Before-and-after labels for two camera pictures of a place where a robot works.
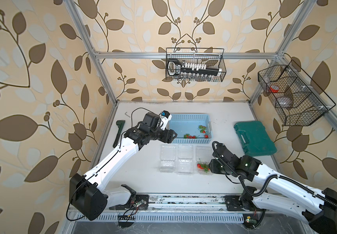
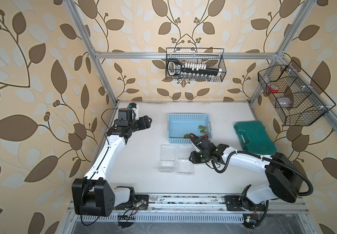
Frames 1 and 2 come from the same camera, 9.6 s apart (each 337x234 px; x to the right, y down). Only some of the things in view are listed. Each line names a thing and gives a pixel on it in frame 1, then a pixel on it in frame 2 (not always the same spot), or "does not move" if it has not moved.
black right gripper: [213, 166] → [194, 158]
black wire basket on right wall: [297, 100] does not move
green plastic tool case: [254, 138] does not move
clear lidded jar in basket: [285, 102] does not move
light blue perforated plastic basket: [191, 128] does not move
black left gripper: [167, 137] → [143, 123]
